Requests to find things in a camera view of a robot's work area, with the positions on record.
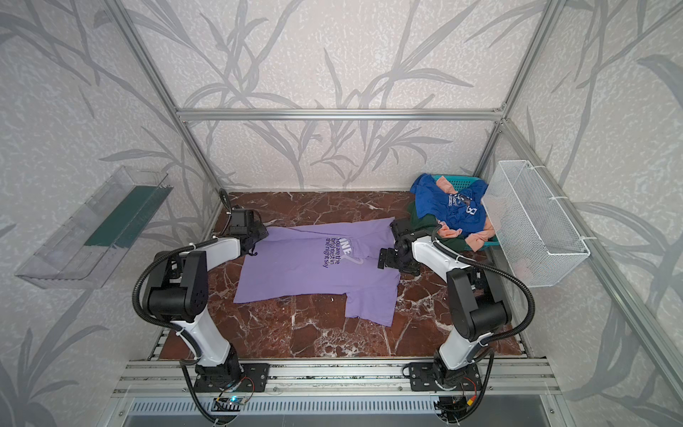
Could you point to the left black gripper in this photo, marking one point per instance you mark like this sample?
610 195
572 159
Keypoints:
255 235

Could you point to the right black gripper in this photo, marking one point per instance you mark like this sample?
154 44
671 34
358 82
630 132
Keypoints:
389 258

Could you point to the pink t-shirt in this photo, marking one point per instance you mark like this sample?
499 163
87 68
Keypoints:
446 232

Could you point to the clear plastic tray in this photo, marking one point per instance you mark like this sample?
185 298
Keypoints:
87 249

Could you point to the white wire basket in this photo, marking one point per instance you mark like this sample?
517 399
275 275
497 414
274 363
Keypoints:
539 241

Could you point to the green t-shirt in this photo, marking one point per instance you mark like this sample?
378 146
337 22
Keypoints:
429 223

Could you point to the aluminium frame crossbar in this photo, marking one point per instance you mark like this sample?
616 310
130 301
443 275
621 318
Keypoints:
332 114

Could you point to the teal plastic basket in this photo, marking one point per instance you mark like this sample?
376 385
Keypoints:
451 183

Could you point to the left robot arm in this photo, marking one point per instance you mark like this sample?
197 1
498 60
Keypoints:
173 292

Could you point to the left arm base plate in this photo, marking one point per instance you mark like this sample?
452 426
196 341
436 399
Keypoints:
249 377

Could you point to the purple t-shirt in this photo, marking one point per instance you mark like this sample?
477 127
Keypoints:
328 259

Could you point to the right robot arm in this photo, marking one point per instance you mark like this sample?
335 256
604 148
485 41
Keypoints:
478 305

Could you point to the aluminium front rail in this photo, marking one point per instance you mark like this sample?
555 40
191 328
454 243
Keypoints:
341 377

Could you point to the right wiring bundle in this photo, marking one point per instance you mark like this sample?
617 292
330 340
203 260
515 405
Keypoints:
456 405

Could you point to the left circuit board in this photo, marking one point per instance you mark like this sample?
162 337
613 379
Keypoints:
228 404

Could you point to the blue t-shirt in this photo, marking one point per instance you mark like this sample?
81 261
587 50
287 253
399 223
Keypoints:
463 210

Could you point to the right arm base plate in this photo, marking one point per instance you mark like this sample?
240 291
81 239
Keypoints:
432 376

